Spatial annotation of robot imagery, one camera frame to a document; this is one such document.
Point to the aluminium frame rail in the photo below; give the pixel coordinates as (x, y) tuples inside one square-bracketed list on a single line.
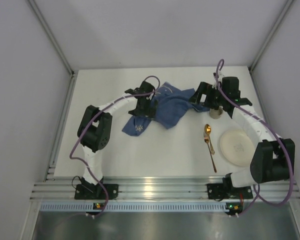
[(131, 188)]

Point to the copper spoon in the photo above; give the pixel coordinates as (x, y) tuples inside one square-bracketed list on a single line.
[(207, 131)]

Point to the copper fork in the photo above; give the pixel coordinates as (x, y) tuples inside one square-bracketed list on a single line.
[(208, 142)]

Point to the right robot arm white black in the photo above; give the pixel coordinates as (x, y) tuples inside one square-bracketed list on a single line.
[(273, 157)]

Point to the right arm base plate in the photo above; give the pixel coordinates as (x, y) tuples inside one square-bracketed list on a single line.
[(218, 192)]

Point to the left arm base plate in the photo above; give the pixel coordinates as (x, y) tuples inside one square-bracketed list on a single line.
[(96, 192)]

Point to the white paper plate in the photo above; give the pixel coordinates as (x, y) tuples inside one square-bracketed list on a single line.
[(236, 147)]

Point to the small beige cup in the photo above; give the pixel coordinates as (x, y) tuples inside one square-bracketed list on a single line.
[(216, 113)]

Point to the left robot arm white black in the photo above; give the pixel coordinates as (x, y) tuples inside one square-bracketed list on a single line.
[(95, 130)]

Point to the slotted cable duct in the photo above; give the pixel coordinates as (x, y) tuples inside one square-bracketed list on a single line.
[(141, 207)]

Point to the blue cloth placemat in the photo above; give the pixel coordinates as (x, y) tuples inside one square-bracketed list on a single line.
[(173, 104)]

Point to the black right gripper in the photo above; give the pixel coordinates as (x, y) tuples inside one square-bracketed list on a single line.
[(206, 95)]

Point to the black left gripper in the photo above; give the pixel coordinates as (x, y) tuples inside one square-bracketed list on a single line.
[(145, 104)]

